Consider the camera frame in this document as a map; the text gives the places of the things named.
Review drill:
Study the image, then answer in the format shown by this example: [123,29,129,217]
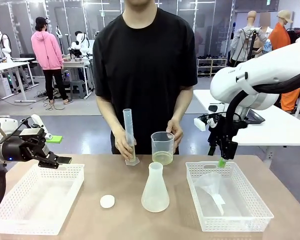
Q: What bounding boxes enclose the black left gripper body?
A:
[0,128,51,163]

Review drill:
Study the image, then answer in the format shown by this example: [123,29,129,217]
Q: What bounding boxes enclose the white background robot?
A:
[71,31,95,58]
[0,31,15,63]

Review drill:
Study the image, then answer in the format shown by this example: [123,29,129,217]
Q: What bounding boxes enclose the mannequin in grey shirt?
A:
[230,10,259,68]

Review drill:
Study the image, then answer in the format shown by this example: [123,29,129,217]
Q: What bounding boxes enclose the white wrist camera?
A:
[193,115,217,132]
[21,114,52,137]

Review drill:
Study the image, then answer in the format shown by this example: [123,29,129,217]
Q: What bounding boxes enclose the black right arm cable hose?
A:
[224,68,300,143]

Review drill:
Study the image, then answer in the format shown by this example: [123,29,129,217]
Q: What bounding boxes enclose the black plastic tray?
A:
[241,108,266,125]

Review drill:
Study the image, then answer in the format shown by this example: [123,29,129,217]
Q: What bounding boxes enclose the large white side table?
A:
[193,89,300,173]

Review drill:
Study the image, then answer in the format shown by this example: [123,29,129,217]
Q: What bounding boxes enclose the person's right forearm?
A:
[96,94,127,141]

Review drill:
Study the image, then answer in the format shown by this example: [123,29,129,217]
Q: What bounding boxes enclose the translucent plastic Erlenmeyer flask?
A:
[140,161,171,213]

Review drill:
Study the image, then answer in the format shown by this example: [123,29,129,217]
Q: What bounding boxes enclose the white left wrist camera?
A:
[21,114,52,137]

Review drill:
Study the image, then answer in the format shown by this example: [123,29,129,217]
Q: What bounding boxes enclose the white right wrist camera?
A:
[193,115,217,132]

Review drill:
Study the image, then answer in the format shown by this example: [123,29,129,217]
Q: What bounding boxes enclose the person's left hand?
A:
[165,117,184,155]

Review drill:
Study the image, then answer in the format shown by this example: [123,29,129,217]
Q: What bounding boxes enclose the person in pink hoodie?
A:
[31,16,74,105]

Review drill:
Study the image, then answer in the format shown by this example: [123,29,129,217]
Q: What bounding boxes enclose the person's left forearm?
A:
[172,86,195,126]

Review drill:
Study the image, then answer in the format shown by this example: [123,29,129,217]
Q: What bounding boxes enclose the translucent plastic funnel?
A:
[192,172,227,216]

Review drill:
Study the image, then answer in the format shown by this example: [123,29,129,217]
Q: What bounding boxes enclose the dark red hanging clothes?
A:
[286,27,300,43]

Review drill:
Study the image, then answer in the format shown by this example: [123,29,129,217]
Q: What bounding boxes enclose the clear plastic graduated cylinder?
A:
[122,108,141,167]

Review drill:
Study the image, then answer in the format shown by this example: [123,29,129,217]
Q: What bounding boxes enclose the white desk with metal trays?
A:
[32,57,95,100]

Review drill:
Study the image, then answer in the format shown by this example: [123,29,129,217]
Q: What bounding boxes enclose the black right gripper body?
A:
[206,113,248,148]

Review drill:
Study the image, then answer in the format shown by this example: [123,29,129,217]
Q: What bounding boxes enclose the mannequin in orange clothes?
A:
[267,9,300,113]

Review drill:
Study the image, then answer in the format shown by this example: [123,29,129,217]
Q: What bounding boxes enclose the person's right hand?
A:
[114,130,138,161]

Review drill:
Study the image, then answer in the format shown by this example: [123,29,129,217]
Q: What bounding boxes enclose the person in black T-shirt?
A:
[92,0,198,156]

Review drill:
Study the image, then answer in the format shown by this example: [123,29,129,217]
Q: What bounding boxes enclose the white height-adjustable desk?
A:
[0,61,40,103]

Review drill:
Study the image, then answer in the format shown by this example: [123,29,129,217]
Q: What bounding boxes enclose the grey step stool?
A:
[69,79,87,99]

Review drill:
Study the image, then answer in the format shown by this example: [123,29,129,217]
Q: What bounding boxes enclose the shoe rack with shoes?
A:
[196,56,228,78]

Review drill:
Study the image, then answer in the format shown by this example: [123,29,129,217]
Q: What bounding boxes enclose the black tripod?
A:
[247,27,260,61]

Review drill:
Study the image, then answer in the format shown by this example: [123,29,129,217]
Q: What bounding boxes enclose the clear plastic beaker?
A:
[150,131,176,166]

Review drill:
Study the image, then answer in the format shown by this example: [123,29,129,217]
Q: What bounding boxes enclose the black floor cables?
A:
[36,89,66,111]

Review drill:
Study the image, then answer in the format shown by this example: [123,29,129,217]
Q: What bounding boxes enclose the white perforated plastic basket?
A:
[0,163,86,236]
[184,161,275,233]

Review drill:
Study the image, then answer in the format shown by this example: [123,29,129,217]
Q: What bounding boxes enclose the round white cap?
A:
[99,194,116,209]

